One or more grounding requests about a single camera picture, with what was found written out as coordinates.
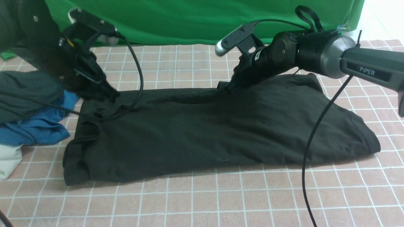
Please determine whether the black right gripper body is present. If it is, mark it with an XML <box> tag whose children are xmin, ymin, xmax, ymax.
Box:
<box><xmin>218</xmin><ymin>32</ymin><xmax>300</xmax><ymax>93</ymax></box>

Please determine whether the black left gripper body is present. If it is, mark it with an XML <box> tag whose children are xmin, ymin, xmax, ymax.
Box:
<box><xmin>41</xmin><ymin>32</ymin><xmax>121</xmax><ymax>104</ymax></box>

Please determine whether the dark gray long-sleeved shirt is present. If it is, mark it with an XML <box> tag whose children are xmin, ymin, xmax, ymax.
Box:
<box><xmin>62</xmin><ymin>73</ymin><xmax>381</xmax><ymax>186</ymax></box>

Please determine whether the gray left robot arm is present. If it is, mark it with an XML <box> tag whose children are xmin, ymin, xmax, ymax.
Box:
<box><xmin>1</xmin><ymin>0</ymin><xmax>121</xmax><ymax>103</ymax></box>

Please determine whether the gray right robot arm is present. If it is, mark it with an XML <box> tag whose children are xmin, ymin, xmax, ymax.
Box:
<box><xmin>215</xmin><ymin>30</ymin><xmax>404</xmax><ymax>117</ymax></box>

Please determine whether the blue shirt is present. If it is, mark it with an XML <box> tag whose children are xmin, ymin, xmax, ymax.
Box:
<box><xmin>0</xmin><ymin>107</ymin><xmax>70</xmax><ymax>146</ymax></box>

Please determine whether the blue binder clip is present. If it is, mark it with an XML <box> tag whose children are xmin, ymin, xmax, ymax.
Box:
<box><xmin>335</xmin><ymin>23</ymin><xmax>350</xmax><ymax>36</ymax></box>

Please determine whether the green backdrop cloth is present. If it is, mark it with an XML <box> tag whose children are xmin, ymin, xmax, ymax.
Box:
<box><xmin>46</xmin><ymin>0</ymin><xmax>364</xmax><ymax>45</ymax></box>

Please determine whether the white folded cloth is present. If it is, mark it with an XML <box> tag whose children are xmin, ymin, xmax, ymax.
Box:
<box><xmin>0</xmin><ymin>144</ymin><xmax>22</xmax><ymax>180</ymax></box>

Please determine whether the pink grid tablecloth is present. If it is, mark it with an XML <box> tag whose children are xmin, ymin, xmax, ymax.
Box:
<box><xmin>0</xmin><ymin>39</ymin><xmax>404</xmax><ymax>227</ymax></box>

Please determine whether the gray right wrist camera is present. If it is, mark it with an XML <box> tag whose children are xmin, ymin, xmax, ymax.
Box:
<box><xmin>215</xmin><ymin>21</ymin><xmax>264</xmax><ymax>57</ymax></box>

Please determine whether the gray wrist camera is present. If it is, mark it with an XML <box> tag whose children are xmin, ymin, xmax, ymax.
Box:
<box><xmin>215</xmin><ymin>21</ymin><xmax>264</xmax><ymax>57</ymax></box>
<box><xmin>64</xmin><ymin>8</ymin><xmax>119</xmax><ymax>46</ymax></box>

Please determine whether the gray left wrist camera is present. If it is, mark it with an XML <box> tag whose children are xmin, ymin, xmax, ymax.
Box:
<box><xmin>64</xmin><ymin>8</ymin><xmax>119</xmax><ymax>46</ymax></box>

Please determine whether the black right camera cable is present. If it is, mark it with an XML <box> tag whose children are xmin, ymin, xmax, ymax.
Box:
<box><xmin>251</xmin><ymin>6</ymin><xmax>363</xmax><ymax>227</ymax></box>

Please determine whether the black camera cable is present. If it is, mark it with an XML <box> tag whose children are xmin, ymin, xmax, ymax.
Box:
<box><xmin>0</xmin><ymin>33</ymin><xmax>145</xmax><ymax>122</ymax></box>
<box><xmin>251</xmin><ymin>6</ymin><xmax>363</xmax><ymax>227</ymax></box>

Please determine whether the black left camera cable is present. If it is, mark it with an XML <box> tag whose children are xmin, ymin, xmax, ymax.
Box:
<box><xmin>0</xmin><ymin>33</ymin><xmax>145</xmax><ymax>122</ymax></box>

